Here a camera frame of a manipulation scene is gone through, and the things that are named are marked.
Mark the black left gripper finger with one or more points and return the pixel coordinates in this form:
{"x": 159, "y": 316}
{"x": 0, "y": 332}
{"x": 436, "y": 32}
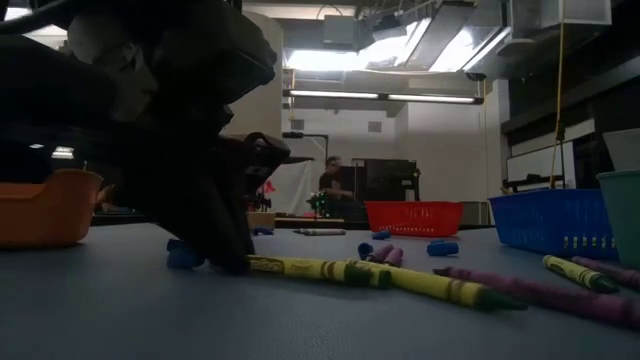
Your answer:
{"x": 235, "y": 240}
{"x": 192, "y": 235}

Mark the yellow crayon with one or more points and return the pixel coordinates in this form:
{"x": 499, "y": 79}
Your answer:
{"x": 310, "y": 268}
{"x": 580, "y": 272}
{"x": 440, "y": 290}

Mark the white shade wooden base lamp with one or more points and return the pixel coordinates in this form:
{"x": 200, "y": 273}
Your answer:
{"x": 260, "y": 115}

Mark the white hanging sheet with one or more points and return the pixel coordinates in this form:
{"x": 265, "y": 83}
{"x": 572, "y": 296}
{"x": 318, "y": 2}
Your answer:
{"x": 295, "y": 185}

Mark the dark device with green lights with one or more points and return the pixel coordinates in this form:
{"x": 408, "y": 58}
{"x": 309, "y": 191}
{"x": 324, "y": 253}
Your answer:
{"x": 317, "y": 202}

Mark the person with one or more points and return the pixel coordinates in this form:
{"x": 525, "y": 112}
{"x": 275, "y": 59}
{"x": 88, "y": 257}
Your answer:
{"x": 332, "y": 182}

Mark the ceiling light strip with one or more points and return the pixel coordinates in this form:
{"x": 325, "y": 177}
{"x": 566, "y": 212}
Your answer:
{"x": 430, "y": 98}
{"x": 334, "y": 94}

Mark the grey ceiling unit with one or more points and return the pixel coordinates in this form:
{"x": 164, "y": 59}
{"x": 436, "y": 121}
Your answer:
{"x": 340, "y": 30}

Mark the orange plastic bin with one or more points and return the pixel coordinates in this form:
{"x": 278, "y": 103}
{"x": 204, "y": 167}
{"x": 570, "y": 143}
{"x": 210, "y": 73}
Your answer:
{"x": 45, "y": 215}

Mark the black cabinet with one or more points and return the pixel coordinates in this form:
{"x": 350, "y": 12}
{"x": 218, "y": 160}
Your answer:
{"x": 390, "y": 185}

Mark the red mesh basket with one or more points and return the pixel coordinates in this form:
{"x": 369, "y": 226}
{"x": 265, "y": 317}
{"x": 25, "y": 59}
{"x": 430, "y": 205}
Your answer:
{"x": 415, "y": 220}

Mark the grey box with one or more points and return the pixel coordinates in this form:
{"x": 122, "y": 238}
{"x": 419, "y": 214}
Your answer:
{"x": 475, "y": 213}

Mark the whiteboard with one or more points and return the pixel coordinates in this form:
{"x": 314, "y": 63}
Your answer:
{"x": 540, "y": 162}

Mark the blue mesh basket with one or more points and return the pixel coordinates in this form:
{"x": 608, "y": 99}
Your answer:
{"x": 550, "y": 220}

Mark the green plastic bin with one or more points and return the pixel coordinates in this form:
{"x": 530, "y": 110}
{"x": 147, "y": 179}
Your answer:
{"x": 622, "y": 220}

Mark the white container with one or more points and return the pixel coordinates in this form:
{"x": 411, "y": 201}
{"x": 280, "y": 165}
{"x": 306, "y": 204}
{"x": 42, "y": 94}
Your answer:
{"x": 622, "y": 150}

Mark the black table frame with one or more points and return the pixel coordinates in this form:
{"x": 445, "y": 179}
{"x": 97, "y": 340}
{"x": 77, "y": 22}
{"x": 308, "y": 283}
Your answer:
{"x": 125, "y": 220}

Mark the black camera stand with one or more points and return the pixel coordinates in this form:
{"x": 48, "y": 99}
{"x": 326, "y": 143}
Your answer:
{"x": 305, "y": 134}

